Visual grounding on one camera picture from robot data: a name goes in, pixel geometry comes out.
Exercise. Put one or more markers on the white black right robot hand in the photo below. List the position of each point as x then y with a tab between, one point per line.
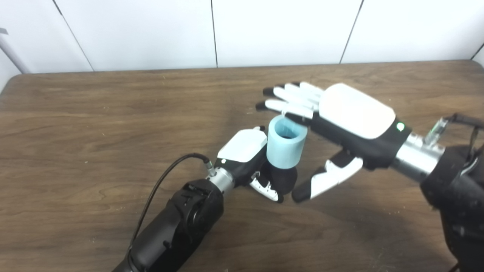
355	117

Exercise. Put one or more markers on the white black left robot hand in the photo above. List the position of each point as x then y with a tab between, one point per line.
242	149

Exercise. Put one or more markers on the black funnel-shaped nozzle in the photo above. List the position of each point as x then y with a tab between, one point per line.
283	179

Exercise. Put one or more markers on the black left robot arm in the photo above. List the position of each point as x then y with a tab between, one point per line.
177	223

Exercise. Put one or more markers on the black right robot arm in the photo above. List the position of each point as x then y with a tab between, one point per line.
453	189

